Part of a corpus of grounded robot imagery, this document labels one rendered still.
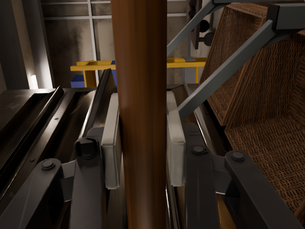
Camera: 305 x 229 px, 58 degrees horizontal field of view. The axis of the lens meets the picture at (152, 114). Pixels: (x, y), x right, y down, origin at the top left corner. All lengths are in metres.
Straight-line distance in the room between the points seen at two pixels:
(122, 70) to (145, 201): 0.09
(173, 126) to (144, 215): 0.08
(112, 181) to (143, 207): 0.05
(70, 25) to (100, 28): 0.71
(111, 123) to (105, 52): 7.10
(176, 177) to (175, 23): 7.02
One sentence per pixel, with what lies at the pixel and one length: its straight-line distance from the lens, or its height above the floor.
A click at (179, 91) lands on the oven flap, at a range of 1.68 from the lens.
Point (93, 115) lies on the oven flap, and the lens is 1.14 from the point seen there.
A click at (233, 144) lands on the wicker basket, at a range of 1.16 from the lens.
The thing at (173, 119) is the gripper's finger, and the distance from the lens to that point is 0.16.
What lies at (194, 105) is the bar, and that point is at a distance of 0.58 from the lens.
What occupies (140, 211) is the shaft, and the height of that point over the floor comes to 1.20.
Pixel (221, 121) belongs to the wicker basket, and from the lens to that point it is 1.31.
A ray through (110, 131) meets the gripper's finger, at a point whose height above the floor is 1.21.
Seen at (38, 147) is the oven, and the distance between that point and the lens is 1.29.
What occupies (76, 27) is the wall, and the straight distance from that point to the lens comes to 7.29.
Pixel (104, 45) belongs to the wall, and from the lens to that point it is 7.23.
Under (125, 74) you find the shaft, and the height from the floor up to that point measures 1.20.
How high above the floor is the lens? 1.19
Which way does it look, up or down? 1 degrees down
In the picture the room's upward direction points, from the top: 92 degrees counter-clockwise
